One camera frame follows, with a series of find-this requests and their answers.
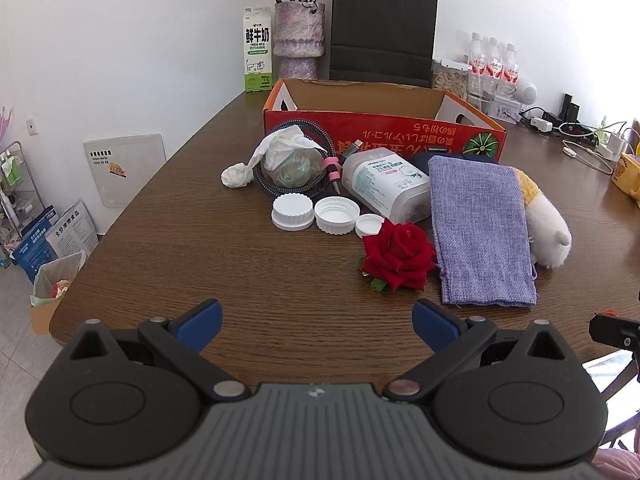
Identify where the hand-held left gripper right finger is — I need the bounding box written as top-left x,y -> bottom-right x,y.
383,298 -> 576,404

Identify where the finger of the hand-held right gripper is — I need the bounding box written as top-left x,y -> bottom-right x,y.
588,311 -> 640,356

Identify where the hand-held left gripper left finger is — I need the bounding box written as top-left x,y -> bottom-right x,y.
60,299 -> 252,404

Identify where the purple cloth pouch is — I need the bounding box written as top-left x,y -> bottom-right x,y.
429,155 -> 539,307

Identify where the yellow and white plush toy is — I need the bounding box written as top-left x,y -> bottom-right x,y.
515,167 -> 572,268

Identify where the white wet wipes container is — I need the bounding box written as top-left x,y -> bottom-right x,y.
342,149 -> 432,225

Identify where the clear plastic bag bundle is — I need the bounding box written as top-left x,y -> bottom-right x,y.
252,125 -> 328,191

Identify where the red cardboard box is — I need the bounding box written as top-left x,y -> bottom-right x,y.
262,78 -> 508,166

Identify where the braided charging cable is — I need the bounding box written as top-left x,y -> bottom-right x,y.
252,118 -> 368,200

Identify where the red artificial rose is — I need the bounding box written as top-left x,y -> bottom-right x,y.
359,221 -> 438,293

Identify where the small white lid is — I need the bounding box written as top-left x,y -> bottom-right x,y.
355,213 -> 385,238

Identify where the large white ribbed lid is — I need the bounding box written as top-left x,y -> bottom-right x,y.
271,194 -> 314,231

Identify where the open white ribbed lid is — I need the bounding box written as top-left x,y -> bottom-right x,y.
314,196 -> 361,235

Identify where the crumpled white tissue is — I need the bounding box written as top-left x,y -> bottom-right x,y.
221,161 -> 253,190

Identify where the yellow mug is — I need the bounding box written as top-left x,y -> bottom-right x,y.
611,152 -> 640,196

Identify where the cardboard trash box with liner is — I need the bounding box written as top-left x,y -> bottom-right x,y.
29,250 -> 87,337

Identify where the white board with sticker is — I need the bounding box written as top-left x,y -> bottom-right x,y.
83,133 -> 167,207

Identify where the white charger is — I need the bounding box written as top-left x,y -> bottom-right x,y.
597,130 -> 633,161

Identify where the blue cardboard box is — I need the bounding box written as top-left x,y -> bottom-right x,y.
11,205 -> 58,283

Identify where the small white printed box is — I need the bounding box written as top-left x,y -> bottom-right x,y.
487,97 -> 523,123

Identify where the clear drinking glass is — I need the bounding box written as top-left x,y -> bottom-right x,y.
467,71 -> 500,106

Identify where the clear snack jar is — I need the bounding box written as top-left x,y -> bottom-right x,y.
431,57 -> 471,98

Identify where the white round device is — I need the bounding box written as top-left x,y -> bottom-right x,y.
515,80 -> 540,106

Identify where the clear water bottle red label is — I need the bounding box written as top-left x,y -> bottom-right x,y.
465,32 -> 488,101
500,43 -> 520,98
484,36 -> 505,101

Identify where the white and green milk carton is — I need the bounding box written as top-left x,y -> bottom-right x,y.
243,6 -> 274,93

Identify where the black paper bag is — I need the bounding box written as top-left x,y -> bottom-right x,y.
328,0 -> 440,88

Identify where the purple textured vase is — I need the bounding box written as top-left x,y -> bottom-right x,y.
272,2 -> 327,81

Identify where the white cable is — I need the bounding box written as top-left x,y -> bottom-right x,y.
561,139 -> 615,176

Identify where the metal wire rack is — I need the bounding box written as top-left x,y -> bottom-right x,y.
0,141 -> 43,261

